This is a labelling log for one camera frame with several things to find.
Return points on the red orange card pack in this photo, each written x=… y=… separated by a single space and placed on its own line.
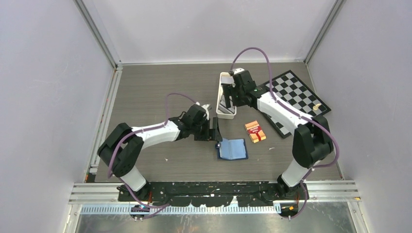
x=255 y=131

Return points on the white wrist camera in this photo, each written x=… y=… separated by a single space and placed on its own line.
x=235 y=71
x=206 y=107

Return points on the aluminium frame rail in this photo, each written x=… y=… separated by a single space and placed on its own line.
x=94 y=193

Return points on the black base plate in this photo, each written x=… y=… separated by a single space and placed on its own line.
x=213 y=194

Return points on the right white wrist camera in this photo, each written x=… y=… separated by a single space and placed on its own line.
x=235 y=71

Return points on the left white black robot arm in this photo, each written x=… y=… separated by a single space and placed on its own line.
x=121 y=148

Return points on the silver card at tray end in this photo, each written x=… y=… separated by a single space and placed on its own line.
x=224 y=79

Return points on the blue card holder wallet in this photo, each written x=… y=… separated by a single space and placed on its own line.
x=232 y=149

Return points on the black white chessboard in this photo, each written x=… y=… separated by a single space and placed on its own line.
x=290 y=88

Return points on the grey cards in tray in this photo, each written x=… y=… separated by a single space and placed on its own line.
x=222 y=108

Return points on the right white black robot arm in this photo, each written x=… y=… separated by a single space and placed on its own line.
x=312 y=140

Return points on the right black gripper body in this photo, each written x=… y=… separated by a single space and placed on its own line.
x=238 y=100

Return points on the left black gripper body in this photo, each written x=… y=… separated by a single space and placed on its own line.
x=201 y=130

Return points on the beige chess piece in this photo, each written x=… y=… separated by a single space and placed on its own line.
x=316 y=107

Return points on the white plastic tray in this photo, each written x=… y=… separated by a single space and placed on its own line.
x=220 y=91

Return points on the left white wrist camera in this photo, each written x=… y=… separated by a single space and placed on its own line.
x=206 y=107

